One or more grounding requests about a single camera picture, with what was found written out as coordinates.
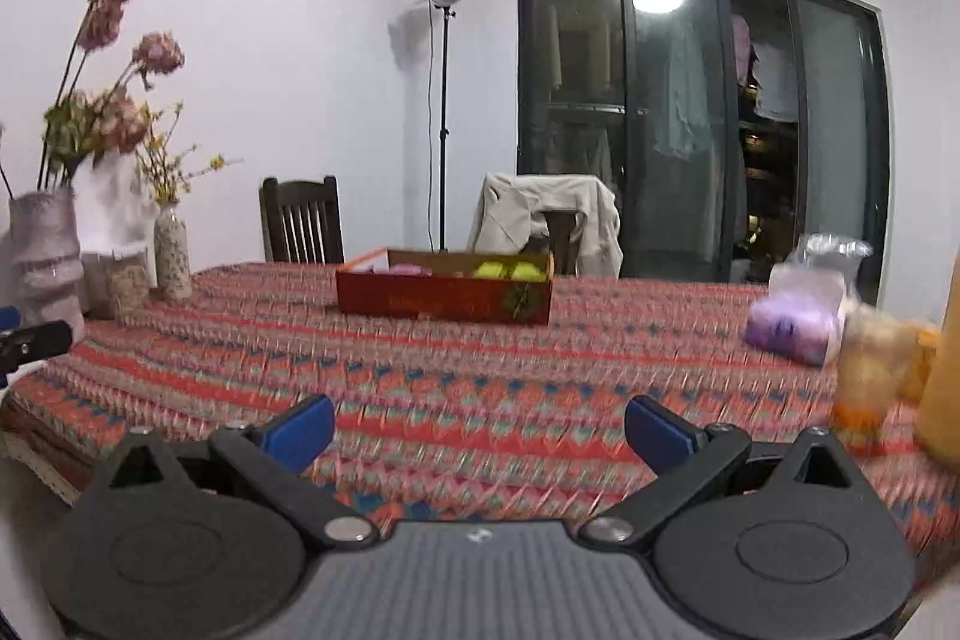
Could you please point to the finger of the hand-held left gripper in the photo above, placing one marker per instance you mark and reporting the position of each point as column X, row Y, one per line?
column 7, row 319
column 37, row 344

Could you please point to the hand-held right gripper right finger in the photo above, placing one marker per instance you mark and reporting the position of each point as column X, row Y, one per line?
column 660, row 434

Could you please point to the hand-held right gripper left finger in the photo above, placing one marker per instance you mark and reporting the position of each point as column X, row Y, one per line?
column 300, row 434

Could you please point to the red cardboard box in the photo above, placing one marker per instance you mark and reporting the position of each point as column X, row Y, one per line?
column 442, row 299

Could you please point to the purple snack packet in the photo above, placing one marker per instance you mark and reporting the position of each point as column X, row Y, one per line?
column 409, row 270

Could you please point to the green snack packet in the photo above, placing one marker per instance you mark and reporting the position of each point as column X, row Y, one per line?
column 529, row 272
column 491, row 271

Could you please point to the large pink vase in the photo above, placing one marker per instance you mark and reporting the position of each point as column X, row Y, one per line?
column 45, row 250

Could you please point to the glass storage jar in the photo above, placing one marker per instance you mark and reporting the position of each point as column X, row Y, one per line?
column 131, row 284

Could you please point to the small speckled vase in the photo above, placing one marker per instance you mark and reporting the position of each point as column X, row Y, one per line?
column 172, row 257

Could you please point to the purple tissue pack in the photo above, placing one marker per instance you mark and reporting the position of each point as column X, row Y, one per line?
column 795, row 325

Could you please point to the dark wooden chair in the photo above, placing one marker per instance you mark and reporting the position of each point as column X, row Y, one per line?
column 300, row 227

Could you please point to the yellow flower branches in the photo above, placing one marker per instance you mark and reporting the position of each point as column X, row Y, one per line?
column 165, row 171

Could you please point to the glass of tea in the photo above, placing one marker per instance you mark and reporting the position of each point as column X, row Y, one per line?
column 874, row 377

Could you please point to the wooden chair with jacket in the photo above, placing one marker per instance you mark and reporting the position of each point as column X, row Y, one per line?
column 562, row 235

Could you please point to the dried pink flowers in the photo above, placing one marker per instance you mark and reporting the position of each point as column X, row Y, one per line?
column 112, row 115

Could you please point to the clear plastic bag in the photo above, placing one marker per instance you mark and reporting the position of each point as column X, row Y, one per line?
column 832, row 257

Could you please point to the beige jacket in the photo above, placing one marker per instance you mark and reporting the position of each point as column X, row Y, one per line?
column 510, row 212

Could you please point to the yellow container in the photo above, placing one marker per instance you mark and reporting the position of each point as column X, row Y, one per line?
column 945, row 370

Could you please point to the black sliding glass door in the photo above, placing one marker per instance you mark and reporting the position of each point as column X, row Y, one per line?
column 675, row 108

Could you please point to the hanging light clothes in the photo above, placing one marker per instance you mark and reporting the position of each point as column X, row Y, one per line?
column 686, row 93

